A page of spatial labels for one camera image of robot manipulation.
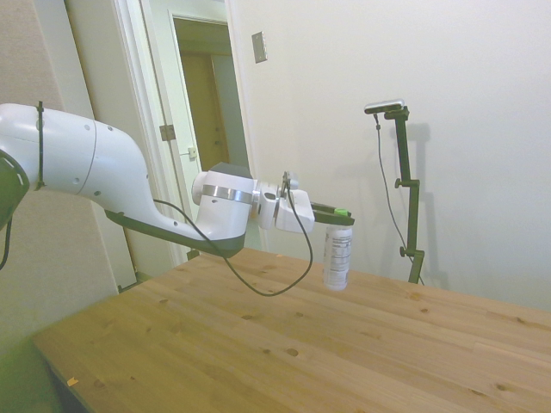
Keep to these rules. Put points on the grey exterior camera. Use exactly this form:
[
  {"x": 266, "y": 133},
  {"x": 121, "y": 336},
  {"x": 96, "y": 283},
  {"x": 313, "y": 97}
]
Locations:
[{"x": 384, "y": 106}]

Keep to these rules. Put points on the small orange scrap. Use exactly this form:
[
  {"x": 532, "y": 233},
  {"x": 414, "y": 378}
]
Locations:
[{"x": 73, "y": 381}]

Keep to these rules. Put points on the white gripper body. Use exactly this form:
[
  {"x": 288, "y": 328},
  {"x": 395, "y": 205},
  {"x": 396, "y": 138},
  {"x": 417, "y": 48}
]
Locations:
[{"x": 292, "y": 217}]

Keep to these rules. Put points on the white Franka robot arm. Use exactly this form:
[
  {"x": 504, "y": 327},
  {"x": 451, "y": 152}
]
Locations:
[{"x": 107, "y": 168}]

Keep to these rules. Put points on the brown wooden door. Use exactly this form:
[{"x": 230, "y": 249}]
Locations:
[{"x": 202, "y": 103}]

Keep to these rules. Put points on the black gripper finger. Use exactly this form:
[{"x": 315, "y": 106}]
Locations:
[
  {"x": 336, "y": 219},
  {"x": 323, "y": 206}
]

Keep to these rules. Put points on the white door frame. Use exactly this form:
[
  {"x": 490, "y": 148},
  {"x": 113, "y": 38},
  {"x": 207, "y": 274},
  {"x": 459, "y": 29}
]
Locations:
[{"x": 142, "y": 86}]

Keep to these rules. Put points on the metal door strike plate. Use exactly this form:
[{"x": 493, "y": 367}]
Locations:
[{"x": 192, "y": 153}]

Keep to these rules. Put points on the white water bottle green cap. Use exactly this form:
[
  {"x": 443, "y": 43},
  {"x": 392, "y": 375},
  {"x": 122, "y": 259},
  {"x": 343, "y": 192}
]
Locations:
[{"x": 338, "y": 258}]

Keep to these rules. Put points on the black camera stand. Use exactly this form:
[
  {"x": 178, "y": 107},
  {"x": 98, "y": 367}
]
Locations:
[{"x": 409, "y": 193}]

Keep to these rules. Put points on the metal door hinge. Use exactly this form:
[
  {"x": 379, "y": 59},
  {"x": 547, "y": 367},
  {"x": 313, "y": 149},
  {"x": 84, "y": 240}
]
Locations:
[{"x": 168, "y": 132}]

